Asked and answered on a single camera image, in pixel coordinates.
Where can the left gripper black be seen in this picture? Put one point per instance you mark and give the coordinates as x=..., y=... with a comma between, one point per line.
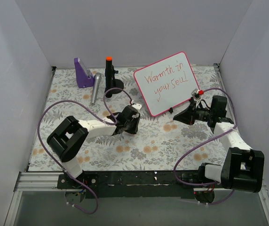
x=132, y=125

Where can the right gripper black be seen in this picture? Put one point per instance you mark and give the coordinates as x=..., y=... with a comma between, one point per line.
x=193, y=115

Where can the pink framed whiteboard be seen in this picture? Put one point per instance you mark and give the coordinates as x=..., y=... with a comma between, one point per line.
x=166, y=83

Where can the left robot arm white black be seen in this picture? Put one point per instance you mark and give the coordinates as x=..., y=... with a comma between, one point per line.
x=67, y=139

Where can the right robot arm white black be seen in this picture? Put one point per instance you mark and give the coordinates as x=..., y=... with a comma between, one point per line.
x=243, y=166

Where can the floral table mat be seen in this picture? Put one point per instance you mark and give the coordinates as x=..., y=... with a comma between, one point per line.
x=158, y=145

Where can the black flashlight orange tip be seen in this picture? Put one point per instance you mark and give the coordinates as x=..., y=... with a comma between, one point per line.
x=108, y=76

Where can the black round stand base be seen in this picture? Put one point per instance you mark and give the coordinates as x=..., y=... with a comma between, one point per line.
x=115, y=85

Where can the silver microphone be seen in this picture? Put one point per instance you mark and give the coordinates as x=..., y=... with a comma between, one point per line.
x=97, y=78

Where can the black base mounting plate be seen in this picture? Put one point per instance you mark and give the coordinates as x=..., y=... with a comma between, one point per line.
x=132, y=184

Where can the purple wedge stand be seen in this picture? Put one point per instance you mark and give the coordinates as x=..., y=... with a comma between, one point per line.
x=84, y=77

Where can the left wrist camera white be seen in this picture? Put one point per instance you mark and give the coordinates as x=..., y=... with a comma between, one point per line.
x=135, y=108

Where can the aluminium frame rail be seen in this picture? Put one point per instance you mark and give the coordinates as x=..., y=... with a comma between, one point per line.
x=37, y=181

